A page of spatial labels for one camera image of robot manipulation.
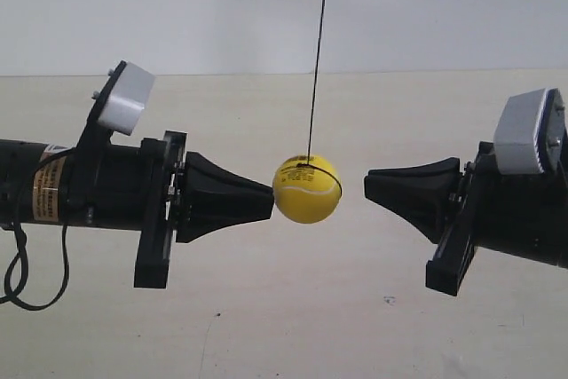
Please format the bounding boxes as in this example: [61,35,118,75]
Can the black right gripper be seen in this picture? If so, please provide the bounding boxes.
[363,141,506,296]

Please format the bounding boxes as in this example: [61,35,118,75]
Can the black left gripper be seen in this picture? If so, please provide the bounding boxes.
[133,130,274,288]

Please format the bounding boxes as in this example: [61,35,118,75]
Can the yellow tennis ball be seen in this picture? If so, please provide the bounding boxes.
[272,154,343,225]

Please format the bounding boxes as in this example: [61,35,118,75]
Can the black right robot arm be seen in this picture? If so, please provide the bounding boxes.
[363,141,567,296]

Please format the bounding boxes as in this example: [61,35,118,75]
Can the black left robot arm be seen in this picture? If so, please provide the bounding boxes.
[1,130,274,288]

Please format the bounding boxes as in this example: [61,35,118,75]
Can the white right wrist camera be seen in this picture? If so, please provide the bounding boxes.
[493,88,566,175]

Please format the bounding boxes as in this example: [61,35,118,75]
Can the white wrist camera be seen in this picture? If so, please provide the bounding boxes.
[493,88,566,175]
[97,60,155,136]

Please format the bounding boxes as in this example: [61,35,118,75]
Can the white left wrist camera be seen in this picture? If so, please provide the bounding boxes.
[97,60,155,136]

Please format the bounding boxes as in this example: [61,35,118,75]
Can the black hanging string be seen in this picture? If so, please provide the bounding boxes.
[304,0,332,167]

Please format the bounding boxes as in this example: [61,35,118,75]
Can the black camera cable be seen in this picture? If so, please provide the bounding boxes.
[0,147,79,311]

